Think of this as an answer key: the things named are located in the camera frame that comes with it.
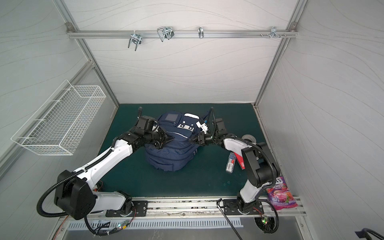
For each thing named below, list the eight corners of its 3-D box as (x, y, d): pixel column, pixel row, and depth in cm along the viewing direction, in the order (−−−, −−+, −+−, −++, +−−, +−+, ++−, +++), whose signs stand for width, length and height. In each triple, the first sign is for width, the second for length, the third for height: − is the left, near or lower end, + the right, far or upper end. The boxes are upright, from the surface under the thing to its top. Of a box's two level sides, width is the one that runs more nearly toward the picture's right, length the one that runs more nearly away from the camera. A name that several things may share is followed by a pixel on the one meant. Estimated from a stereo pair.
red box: (242, 170, 88) (242, 168, 86) (234, 153, 95) (234, 152, 93) (246, 168, 89) (247, 167, 87) (238, 152, 95) (239, 150, 94)
